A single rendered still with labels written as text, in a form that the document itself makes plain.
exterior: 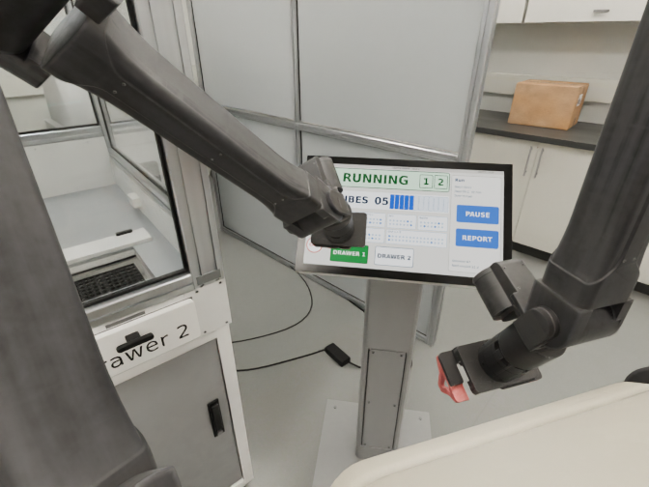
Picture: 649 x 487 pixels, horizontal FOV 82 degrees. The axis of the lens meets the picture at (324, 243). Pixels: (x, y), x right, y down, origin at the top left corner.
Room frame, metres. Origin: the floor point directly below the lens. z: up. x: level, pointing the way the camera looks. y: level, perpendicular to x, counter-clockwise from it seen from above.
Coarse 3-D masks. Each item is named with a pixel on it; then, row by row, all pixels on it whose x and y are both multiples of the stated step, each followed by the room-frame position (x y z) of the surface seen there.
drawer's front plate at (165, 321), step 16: (176, 304) 0.69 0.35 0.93; (192, 304) 0.71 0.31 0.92; (144, 320) 0.64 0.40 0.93; (160, 320) 0.66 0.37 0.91; (176, 320) 0.68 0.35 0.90; (192, 320) 0.70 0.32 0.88; (96, 336) 0.59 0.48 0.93; (112, 336) 0.60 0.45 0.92; (160, 336) 0.65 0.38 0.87; (176, 336) 0.67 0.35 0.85; (192, 336) 0.70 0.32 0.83; (112, 352) 0.59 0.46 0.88; (128, 352) 0.61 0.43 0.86; (144, 352) 0.63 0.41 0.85; (160, 352) 0.65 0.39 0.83; (112, 368) 0.58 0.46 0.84; (128, 368) 0.60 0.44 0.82
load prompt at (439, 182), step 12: (336, 168) 0.95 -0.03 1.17; (348, 168) 0.95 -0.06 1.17; (360, 168) 0.94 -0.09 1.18; (348, 180) 0.93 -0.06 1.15; (360, 180) 0.92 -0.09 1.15; (372, 180) 0.92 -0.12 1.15; (384, 180) 0.92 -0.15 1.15; (396, 180) 0.91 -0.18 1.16; (408, 180) 0.91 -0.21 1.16; (420, 180) 0.90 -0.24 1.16; (432, 180) 0.90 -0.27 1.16; (444, 180) 0.90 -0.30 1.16
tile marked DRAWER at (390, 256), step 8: (376, 248) 0.80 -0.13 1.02; (384, 248) 0.80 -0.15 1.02; (392, 248) 0.80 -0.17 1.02; (400, 248) 0.80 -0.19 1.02; (408, 248) 0.79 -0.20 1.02; (376, 256) 0.79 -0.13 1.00; (384, 256) 0.79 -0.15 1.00; (392, 256) 0.79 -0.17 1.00; (400, 256) 0.78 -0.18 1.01; (408, 256) 0.78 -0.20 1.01; (376, 264) 0.78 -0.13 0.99; (384, 264) 0.78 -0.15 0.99; (392, 264) 0.77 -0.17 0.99; (400, 264) 0.77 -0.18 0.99; (408, 264) 0.77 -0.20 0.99
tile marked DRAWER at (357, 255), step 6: (366, 246) 0.81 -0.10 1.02; (330, 252) 0.81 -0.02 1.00; (336, 252) 0.81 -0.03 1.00; (342, 252) 0.81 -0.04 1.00; (348, 252) 0.80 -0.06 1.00; (354, 252) 0.80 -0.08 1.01; (360, 252) 0.80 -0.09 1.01; (366, 252) 0.80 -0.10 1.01; (330, 258) 0.80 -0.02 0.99; (336, 258) 0.80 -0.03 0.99; (342, 258) 0.80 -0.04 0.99; (348, 258) 0.79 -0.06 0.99; (354, 258) 0.79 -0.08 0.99; (360, 258) 0.79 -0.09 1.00; (366, 258) 0.79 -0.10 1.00; (366, 264) 0.78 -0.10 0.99
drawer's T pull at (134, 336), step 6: (126, 336) 0.61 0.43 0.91; (132, 336) 0.61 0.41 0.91; (138, 336) 0.61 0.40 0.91; (144, 336) 0.61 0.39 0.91; (150, 336) 0.61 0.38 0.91; (132, 342) 0.59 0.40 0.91; (138, 342) 0.59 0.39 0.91; (144, 342) 0.60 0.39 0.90; (120, 348) 0.57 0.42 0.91; (126, 348) 0.58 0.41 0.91
